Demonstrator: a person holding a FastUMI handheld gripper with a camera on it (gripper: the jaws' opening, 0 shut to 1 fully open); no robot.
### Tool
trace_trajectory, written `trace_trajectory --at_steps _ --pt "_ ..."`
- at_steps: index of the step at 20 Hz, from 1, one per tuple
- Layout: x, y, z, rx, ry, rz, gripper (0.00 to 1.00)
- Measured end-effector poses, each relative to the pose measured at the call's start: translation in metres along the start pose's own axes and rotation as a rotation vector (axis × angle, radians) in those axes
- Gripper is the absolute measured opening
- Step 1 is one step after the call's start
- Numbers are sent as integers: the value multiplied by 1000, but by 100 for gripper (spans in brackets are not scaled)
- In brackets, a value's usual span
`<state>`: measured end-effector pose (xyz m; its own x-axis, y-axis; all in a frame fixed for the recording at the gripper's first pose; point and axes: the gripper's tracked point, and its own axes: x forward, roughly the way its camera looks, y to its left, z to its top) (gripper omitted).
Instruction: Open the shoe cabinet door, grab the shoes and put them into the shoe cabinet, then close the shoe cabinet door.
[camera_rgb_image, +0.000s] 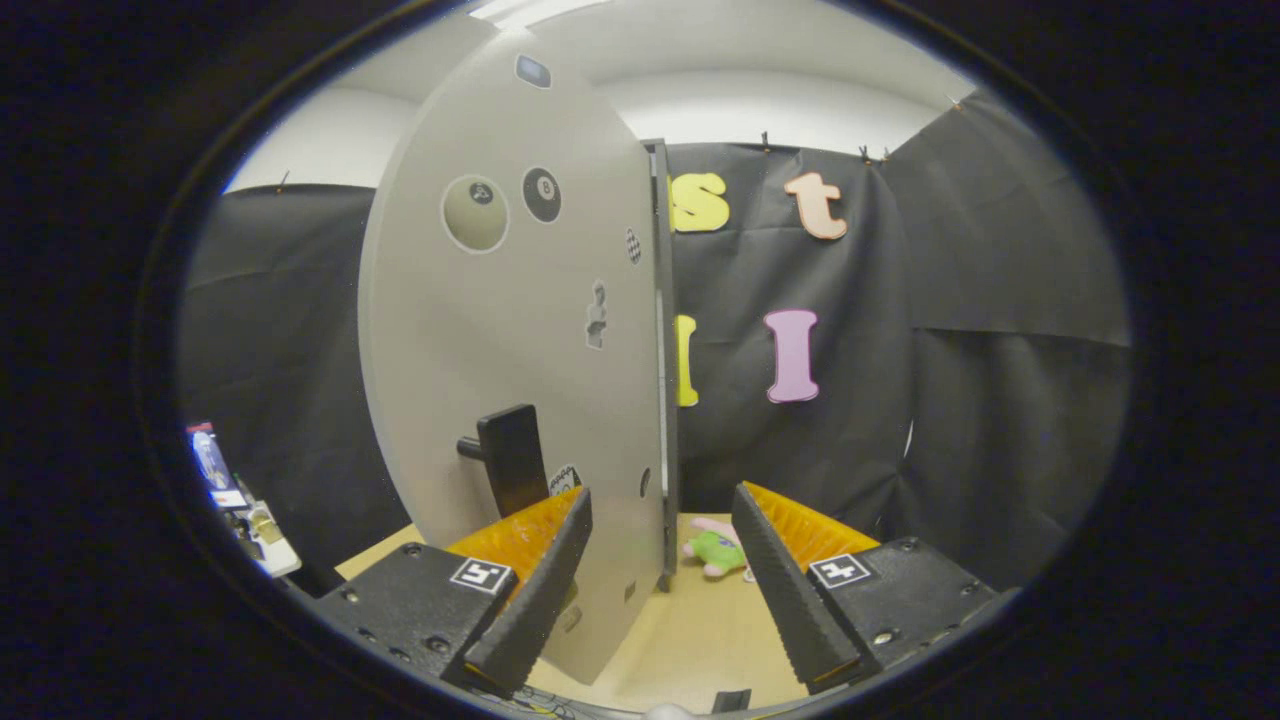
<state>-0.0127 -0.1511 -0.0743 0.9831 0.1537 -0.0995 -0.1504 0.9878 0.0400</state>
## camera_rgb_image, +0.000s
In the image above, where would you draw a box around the tan wooden floor board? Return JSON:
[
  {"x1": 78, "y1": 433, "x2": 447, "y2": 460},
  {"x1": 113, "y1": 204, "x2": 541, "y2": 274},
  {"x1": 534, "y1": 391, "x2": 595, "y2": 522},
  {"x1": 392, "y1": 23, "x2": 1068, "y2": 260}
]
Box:
[{"x1": 335, "y1": 512, "x2": 813, "y2": 714}]

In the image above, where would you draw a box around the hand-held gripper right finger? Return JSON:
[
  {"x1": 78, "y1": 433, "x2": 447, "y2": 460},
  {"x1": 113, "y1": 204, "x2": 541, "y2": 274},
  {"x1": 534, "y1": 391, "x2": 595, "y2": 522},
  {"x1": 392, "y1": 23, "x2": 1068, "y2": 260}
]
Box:
[{"x1": 732, "y1": 482, "x2": 1001, "y2": 693}]

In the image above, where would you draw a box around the long ceiling light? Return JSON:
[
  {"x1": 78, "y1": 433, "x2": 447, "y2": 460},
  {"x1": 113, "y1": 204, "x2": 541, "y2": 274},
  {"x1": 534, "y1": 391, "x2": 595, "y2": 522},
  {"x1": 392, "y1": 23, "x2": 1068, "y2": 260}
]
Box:
[{"x1": 470, "y1": 0, "x2": 611, "y2": 26}]

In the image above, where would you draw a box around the black door handle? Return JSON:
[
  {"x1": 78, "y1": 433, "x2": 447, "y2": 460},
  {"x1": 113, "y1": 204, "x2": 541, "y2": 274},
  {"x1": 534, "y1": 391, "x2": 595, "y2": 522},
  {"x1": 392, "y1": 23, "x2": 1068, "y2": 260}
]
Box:
[{"x1": 457, "y1": 404, "x2": 549, "y2": 519}]

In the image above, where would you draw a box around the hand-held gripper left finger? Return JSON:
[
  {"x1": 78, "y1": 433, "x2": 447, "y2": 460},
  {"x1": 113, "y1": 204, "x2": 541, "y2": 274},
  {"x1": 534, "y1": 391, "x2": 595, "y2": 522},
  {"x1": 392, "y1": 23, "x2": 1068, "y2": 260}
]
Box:
[{"x1": 318, "y1": 487, "x2": 594, "y2": 698}]

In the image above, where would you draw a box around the light grey shoe cabinet door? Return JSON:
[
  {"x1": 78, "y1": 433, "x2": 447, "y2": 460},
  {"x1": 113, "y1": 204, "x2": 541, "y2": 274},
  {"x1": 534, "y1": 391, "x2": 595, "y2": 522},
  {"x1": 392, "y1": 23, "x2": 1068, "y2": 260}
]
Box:
[{"x1": 358, "y1": 28, "x2": 669, "y2": 686}]

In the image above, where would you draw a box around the green and pink plush toy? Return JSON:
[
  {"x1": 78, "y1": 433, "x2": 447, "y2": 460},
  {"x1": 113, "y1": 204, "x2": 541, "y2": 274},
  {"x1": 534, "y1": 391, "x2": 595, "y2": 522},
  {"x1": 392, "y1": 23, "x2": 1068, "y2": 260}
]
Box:
[{"x1": 683, "y1": 517, "x2": 750, "y2": 583}]

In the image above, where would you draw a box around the black backdrop cloth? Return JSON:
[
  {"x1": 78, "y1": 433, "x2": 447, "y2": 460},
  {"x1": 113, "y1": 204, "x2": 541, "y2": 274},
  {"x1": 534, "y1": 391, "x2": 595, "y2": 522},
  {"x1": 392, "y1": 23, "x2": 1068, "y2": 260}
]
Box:
[{"x1": 178, "y1": 90, "x2": 1133, "y2": 596}]

